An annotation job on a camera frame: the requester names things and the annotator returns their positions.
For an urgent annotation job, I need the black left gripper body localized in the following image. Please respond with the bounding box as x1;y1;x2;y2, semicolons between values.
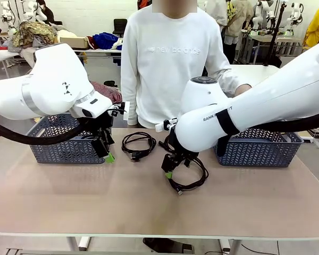
78;112;115;139

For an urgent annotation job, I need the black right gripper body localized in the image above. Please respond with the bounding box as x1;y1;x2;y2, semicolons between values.
167;125;187;160

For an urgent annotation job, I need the black USB cable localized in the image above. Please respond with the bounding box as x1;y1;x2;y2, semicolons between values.
166;156;209;198

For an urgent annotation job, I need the person's left forearm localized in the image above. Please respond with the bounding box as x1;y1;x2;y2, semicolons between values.
216;66;247;98

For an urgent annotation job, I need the person's left hand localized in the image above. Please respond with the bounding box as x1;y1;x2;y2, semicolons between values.
233;83;254;97

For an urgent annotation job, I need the red plaid cloth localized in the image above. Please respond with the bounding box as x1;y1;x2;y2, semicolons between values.
91;80;123;105

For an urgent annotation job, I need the grey-blue plastic basket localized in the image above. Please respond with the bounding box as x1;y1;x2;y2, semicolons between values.
213;128;305;169
26;114;114;165

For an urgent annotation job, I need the person in white sweatshirt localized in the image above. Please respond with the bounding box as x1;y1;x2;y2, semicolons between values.
120;0;238;130

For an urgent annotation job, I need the long white background table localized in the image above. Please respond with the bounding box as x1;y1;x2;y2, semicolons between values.
77;47;122;67

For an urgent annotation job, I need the black object under table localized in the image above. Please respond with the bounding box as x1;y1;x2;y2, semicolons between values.
142;236;195;254

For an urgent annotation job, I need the blue cloth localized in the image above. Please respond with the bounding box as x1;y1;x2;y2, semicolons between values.
93;32;120;50

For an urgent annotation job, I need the flat cardboard box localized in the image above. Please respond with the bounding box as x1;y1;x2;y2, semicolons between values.
59;36;90;49

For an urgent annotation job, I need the black office chair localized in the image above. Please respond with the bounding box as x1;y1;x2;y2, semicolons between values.
112;18;129;37

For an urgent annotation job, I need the pile of patterned clothes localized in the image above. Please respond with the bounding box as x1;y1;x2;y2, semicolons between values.
7;21;58;53

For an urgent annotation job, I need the background person in dark jacket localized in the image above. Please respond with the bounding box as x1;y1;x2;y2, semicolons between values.
35;0;55;26

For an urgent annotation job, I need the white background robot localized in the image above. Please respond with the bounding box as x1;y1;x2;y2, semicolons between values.
285;2;305;36
250;0;273;36
23;0;39;22
0;0;17;34

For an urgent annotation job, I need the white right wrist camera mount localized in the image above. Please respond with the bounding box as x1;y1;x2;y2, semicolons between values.
155;117;179;132

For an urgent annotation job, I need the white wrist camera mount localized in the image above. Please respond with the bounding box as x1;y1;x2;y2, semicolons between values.
155;117;179;132
107;101;130;121

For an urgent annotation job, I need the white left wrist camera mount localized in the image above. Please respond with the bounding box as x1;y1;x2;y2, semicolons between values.
107;101;130;121

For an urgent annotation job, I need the black coiled power cable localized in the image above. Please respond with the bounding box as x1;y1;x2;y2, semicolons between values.
121;131;157;162

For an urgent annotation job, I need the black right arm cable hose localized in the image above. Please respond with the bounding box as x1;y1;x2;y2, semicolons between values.
216;108;319;158

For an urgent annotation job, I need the white table frame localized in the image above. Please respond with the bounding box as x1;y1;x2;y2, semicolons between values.
5;234;241;255

